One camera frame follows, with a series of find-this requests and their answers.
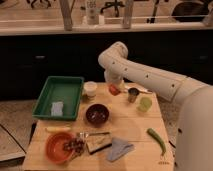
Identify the blue folded cloth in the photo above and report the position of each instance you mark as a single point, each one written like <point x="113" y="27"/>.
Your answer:
<point x="118" y="149"/>

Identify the red apple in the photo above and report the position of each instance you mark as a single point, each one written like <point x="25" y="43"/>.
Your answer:
<point x="114" y="90"/>

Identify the metal measuring cup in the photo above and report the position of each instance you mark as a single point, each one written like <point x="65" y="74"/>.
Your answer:
<point x="132" y="94"/>

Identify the orange plastic bowl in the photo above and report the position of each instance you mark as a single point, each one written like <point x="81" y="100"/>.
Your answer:
<point x="54" y="147"/>

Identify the pale blue sponge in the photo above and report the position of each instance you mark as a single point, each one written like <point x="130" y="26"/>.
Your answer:
<point x="57" y="109"/>

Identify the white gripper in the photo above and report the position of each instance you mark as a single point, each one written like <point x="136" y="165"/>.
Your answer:
<point x="118" y="84"/>

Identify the dark purple bowl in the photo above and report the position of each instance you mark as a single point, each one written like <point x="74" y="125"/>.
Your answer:
<point x="97" y="115"/>

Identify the bunch of dark grapes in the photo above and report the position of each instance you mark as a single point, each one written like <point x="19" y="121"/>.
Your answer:
<point x="75" y="144"/>

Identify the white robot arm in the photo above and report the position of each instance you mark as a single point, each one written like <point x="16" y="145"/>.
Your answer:
<point x="194" y="142"/>

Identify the black-handled utensil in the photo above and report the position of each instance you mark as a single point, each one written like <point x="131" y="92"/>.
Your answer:
<point x="141" y="90"/>

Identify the silver metal spoon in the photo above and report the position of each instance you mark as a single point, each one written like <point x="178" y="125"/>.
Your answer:
<point x="84" y="135"/>

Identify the green plastic tray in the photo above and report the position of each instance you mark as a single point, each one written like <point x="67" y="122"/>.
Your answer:
<point x="65" y="89"/>

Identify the light green cup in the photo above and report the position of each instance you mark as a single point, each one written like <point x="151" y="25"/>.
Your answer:
<point x="145" y="104"/>

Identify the white paper cup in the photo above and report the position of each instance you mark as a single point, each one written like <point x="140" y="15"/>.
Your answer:
<point x="90" y="88"/>

